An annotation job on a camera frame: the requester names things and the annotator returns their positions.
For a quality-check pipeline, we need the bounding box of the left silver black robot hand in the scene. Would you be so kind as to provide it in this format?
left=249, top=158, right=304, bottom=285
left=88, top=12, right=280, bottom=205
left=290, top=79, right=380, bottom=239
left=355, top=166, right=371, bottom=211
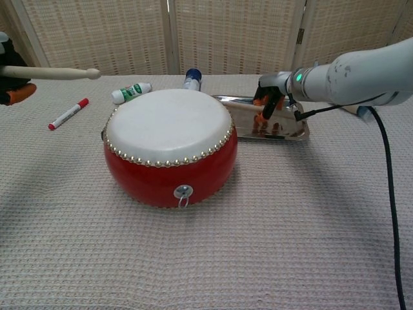
left=0, top=31, right=37, bottom=107

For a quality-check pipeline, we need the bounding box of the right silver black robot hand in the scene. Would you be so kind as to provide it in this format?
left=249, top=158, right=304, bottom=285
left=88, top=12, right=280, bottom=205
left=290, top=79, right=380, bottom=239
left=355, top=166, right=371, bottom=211
left=253, top=71, right=293, bottom=122

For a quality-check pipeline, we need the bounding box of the rectangular stainless steel tray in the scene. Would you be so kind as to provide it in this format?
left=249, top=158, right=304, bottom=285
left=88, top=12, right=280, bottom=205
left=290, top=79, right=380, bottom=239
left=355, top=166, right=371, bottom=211
left=211, top=94, right=310, bottom=142

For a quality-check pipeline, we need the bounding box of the red and white drum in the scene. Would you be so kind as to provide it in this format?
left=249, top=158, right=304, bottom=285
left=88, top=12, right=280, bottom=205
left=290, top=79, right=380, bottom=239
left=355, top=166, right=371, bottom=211
left=101, top=88, right=239, bottom=209

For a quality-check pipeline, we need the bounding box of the white bottle with blue cap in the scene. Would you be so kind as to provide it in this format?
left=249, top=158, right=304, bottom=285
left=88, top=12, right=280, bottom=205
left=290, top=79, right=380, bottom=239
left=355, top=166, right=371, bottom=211
left=182, top=68, right=203, bottom=91

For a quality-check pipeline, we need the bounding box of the red whiteboard marker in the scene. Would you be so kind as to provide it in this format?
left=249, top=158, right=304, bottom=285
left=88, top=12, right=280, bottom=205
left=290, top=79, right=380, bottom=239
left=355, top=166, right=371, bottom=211
left=48, top=98, right=90, bottom=131

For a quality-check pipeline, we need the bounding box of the cream mayonnaise squeeze bottle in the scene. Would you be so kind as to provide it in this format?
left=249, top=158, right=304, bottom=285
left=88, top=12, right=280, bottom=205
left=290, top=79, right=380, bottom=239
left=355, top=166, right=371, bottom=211
left=347, top=105, right=372, bottom=123

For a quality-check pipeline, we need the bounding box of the white green glue bottle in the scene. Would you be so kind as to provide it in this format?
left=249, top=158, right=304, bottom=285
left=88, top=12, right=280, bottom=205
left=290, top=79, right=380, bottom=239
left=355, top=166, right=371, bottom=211
left=111, top=82, right=152, bottom=105

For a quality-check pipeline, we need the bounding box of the beige waffle tablecloth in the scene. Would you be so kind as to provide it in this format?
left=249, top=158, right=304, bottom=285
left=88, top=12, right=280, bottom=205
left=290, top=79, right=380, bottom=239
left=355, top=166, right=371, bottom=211
left=0, top=74, right=413, bottom=310

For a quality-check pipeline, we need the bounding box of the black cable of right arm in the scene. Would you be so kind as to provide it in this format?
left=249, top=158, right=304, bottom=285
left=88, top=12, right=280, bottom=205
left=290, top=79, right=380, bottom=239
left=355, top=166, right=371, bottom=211
left=290, top=96, right=407, bottom=310

